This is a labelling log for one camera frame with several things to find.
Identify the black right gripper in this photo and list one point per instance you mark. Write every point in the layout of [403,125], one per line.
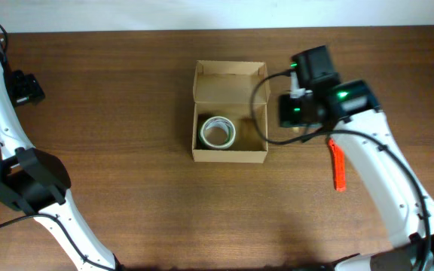
[285,116]

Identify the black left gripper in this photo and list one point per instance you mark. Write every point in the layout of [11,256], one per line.
[29,89]

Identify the orange utility knife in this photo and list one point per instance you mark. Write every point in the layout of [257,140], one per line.
[338,166]

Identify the cardboard box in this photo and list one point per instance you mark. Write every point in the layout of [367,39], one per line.
[223,128]

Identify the white masking tape roll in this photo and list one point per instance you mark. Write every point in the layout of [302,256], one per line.
[207,141]

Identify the green tape roll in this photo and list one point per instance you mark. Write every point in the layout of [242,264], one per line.
[233,131]

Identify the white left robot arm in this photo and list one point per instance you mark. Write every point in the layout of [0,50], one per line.
[37,183]

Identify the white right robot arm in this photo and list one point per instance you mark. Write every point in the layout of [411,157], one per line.
[351,116]

